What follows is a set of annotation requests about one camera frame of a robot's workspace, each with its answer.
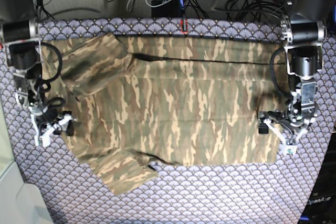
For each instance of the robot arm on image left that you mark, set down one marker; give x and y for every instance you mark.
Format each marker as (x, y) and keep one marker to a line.
(22, 44)

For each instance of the camouflage T-shirt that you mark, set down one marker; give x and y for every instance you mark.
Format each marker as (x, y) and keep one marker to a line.
(179, 101)

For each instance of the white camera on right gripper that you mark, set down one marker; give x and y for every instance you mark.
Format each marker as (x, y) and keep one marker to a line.
(43, 139)

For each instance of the purple fan-pattern tablecloth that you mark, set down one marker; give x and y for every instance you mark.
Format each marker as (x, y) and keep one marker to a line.
(275, 193)

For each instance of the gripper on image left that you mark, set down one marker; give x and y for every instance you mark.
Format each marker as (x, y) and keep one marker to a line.
(48, 117)

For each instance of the white plastic bin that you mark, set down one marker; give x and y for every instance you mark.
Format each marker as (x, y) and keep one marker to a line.
(20, 202)

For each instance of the black OpenArm case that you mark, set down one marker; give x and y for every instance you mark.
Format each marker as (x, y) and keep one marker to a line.
(320, 207)

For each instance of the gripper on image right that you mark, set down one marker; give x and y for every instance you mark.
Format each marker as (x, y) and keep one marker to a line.
(295, 124)

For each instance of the black box under table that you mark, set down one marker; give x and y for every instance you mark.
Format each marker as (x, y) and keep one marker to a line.
(169, 10)

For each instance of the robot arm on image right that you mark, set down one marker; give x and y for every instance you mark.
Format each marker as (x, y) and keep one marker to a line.
(303, 32)

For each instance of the red and black clamp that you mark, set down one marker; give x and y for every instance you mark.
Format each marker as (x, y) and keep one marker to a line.
(184, 26)

